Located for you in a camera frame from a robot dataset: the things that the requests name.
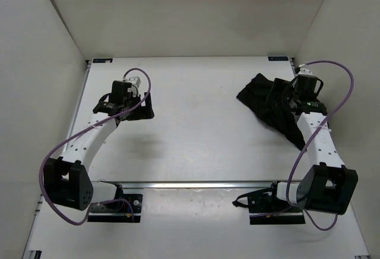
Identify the right blue label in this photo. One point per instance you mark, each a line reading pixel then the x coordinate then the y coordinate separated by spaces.
pixel 278 58

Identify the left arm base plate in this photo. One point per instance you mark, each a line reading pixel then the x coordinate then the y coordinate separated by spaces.
pixel 119 212

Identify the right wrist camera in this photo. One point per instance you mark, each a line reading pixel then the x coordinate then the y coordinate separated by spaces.
pixel 302 69

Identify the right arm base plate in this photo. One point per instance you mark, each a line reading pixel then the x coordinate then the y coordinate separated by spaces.
pixel 265 209

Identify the left blue label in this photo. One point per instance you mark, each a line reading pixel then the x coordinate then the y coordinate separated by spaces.
pixel 102 60

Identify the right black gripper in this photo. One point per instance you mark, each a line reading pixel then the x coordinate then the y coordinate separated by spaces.
pixel 279 87

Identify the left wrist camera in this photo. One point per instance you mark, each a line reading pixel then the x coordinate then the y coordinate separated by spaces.
pixel 133 81

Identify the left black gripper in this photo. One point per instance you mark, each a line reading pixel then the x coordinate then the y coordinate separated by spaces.
pixel 144 111

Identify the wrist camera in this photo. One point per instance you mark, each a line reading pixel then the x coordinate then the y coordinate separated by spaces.
pixel 133 81
pixel 302 69

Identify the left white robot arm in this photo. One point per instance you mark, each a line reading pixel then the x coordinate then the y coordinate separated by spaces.
pixel 65 178

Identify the blue label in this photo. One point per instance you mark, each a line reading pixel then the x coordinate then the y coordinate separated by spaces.
pixel 102 60
pixel 278 58

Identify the aluminium rail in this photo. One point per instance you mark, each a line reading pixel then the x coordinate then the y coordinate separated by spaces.
pixel 195 184

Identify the black skirt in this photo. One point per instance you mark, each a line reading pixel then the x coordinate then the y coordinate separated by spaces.
pixel 254 97

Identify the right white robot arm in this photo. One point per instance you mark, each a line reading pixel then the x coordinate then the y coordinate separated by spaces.
pixel 329 185

